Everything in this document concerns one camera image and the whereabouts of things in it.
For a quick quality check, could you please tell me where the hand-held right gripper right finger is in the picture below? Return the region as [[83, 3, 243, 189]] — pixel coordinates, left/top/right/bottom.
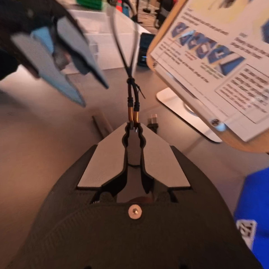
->
[[139, 123, 191, 194]]

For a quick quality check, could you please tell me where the instruction sheet on wooden stand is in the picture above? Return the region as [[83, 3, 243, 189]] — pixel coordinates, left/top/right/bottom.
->
[[146, 0, 269, 154]]

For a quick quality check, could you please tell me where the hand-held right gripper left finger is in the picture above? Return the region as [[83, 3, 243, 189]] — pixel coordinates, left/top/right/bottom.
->
[[77, 122, 130, 197]]

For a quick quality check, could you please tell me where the person's right hand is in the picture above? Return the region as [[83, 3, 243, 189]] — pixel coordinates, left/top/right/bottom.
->
[[129, 196, 154, 204]]

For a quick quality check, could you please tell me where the person's left forearm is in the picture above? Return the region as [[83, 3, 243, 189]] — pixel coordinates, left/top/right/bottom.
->
[[0, 49, 19, 81]]

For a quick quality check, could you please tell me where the printed instruction sheet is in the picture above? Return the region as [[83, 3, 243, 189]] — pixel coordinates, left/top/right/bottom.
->
[[150, 0, 269, 142]]

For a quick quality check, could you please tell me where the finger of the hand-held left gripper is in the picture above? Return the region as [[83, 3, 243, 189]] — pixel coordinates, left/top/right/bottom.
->
[[11, 33, 86, 107], [57, 16, 109, 89]]

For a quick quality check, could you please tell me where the black screen device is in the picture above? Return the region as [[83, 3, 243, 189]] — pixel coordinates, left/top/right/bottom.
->
[[137, 33, 155, 68]]

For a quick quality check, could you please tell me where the black cable orange plug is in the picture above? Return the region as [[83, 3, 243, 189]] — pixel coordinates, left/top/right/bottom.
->
[[109, 7, 146, 133]]

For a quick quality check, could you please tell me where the blue plastic bin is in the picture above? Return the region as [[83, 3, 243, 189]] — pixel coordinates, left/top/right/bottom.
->
[[234, 168, 269, 269]]

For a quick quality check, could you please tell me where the green crate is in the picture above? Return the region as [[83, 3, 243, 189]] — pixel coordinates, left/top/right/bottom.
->
[[76, 0, 103, 10]]

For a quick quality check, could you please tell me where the clear plastic box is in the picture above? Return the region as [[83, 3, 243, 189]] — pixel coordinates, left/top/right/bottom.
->
[[69, 8, 140, 74]]

